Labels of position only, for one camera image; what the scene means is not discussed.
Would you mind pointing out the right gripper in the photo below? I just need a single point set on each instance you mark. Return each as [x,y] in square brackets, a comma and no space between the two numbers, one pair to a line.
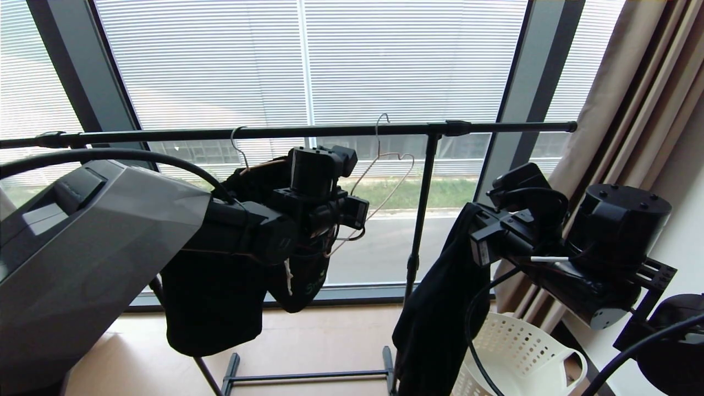
[594,297]

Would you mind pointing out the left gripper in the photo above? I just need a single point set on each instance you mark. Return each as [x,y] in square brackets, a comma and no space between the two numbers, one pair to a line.
[352,212]

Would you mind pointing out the pink clothes hanger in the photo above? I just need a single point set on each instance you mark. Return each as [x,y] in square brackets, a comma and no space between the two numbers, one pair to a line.
[396,181]
[236,148]

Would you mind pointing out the black garment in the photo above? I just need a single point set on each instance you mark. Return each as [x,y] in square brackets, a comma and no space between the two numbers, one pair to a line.
[214,308]
[440,308]

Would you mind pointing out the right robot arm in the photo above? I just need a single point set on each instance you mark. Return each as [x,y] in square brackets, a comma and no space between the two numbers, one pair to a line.
[619,220]

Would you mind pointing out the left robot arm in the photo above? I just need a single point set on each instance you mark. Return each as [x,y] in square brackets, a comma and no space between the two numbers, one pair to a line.
[99,253]

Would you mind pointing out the black clothes rack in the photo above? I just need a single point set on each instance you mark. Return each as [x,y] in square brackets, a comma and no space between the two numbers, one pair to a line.
[330,131]

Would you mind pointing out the white laundry basket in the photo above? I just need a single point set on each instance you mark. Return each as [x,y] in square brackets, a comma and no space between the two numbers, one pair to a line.
[522,352]

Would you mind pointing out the beige curtain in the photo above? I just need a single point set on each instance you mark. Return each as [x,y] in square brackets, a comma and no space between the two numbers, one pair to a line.
[621,110]

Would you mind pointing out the window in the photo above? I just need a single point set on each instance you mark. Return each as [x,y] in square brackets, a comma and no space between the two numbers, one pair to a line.
[528,71]

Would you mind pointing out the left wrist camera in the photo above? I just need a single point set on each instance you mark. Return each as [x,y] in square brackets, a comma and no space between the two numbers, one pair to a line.
[344,159]

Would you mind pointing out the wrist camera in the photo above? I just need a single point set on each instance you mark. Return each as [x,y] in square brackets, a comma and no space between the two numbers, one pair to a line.
[517,179]
[344,159]

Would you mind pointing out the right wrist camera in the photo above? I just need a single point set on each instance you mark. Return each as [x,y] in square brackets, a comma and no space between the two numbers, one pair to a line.
[517,179]

